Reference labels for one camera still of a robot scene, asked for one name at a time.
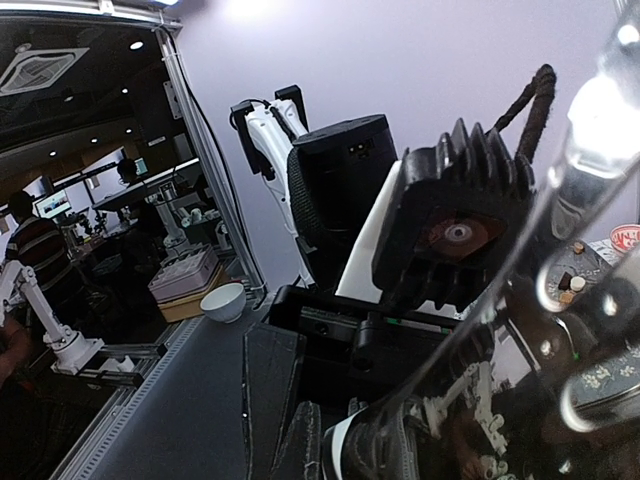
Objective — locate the dark chocolate piece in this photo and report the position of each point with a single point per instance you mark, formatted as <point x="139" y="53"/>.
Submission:
<point x="565" y="282"/>

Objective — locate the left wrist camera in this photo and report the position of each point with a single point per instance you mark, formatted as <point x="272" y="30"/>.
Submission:
<point x="455" y="213"/>

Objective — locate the red patterned small bowl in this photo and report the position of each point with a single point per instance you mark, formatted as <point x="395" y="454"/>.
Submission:
<point x="625" y="237"/>

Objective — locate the left aluminium frame post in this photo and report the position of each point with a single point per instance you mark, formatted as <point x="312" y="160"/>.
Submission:
<point x="214" y="166"/>

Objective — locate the white ceramic bowl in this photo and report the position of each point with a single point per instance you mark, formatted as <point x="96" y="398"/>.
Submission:
<point x="225" y="304"/>

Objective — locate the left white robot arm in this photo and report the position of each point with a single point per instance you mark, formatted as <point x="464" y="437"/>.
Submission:
<point x="325" y="182"/>

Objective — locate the person in striped shirt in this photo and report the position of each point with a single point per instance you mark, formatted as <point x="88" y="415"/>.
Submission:
<point x="38" y="243"/>

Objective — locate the white chocolate piece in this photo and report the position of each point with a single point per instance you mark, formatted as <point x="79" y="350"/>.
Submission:
<point x="577" y="284"/>

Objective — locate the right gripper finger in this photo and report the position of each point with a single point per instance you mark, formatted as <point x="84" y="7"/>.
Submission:
<point x="529" y="387"/>

